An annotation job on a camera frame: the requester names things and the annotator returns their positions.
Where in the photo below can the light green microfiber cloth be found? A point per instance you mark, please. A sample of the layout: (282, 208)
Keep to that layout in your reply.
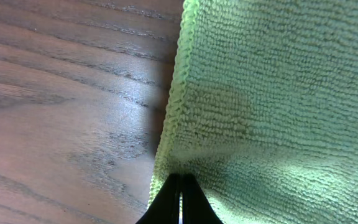
(263, 109)

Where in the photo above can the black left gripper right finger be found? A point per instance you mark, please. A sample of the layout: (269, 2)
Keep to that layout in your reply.
(196, 208)

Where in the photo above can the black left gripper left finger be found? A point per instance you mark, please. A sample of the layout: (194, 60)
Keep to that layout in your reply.
(165, 207)

